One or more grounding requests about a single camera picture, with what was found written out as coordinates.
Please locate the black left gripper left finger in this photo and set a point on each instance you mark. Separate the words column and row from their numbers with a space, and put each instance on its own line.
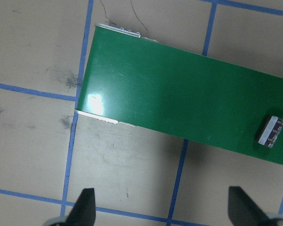
column 83, row 212

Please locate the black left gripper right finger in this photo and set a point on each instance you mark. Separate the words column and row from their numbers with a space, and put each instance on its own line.
column 242, row 210

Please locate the brown cylindrical capacitor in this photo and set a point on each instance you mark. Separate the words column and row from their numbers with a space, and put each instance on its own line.
column 270, row 131

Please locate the green conveyor belt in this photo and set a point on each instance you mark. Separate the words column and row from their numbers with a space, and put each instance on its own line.
column 137, row 81

